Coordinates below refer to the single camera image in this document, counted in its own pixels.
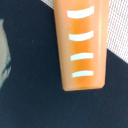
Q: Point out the orange toy bread loaf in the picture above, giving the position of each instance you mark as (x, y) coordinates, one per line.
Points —
(81, 27)

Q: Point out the beige woven placemat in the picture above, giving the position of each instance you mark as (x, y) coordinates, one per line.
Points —
(118, 29)

